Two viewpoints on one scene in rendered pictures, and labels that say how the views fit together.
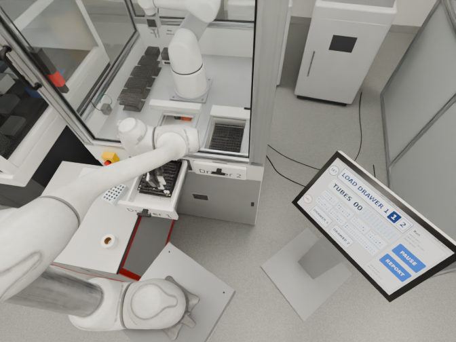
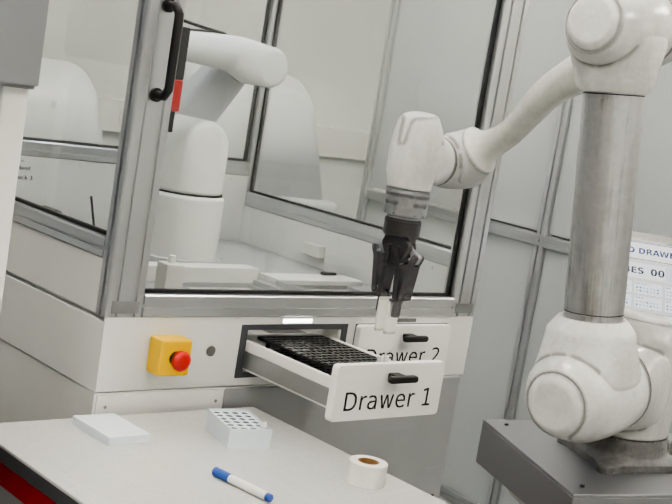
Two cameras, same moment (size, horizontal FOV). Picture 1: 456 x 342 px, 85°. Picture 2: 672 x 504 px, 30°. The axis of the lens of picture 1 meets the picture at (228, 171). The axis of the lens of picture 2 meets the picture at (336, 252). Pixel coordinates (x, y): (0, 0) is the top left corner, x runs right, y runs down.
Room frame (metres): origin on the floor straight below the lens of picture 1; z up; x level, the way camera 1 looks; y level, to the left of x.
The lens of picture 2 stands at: (-0.69, 2.48, 1.45)
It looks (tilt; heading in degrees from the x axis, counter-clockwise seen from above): 8 degrees down; 304
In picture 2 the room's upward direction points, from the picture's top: 9 degrees clockwise
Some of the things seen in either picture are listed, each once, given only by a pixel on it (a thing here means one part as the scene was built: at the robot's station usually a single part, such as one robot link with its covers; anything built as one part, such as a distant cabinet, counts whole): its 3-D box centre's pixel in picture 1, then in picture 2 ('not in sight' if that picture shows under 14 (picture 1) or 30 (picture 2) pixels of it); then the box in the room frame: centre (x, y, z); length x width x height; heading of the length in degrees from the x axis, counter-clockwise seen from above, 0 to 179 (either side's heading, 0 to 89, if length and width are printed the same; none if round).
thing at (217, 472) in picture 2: not in sight; (242, 484); (0.50, 0.87, 0.77); 0.14 x 0.02 x 0.02; 172
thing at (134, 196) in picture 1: (161, 176); (318, 365); (0.73, 0.37, 0.86); 0.40 x 0.26 x 0.06; 166
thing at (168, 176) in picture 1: (161, 176); (321, 364); (0.72, 0.37, 0.87); 0.22 x 0.18 x 0.06; 166
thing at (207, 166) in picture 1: (220, 170); (401, 348); (0.72, 0.04, 0.87); 0.29 x 0.02 x 0.11; 76
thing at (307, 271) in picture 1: (324, 254); not in sight; (0.31, -0.52, 0.51); 0.50 x 0.45 x 1.02; 123
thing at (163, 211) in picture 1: (148, 210); (387, 389); (0.52, 0.42, 0.87); 0.29 x 0.02 x 0.11; 76
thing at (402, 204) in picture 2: not in sight; (406, 203); (0.61, 0.33, 1.23); 0.09 x 0.09 x 0.06
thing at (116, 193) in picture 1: (115, 193); (238, 428); (0.69, 0.66, 0.78); 0.12 x 0.08 x 0.04; 151
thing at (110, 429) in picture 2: (85, 177); (111, 428); (0.82, 0.86, 0.77); 0.13 x 0.09 x 0.02; 167
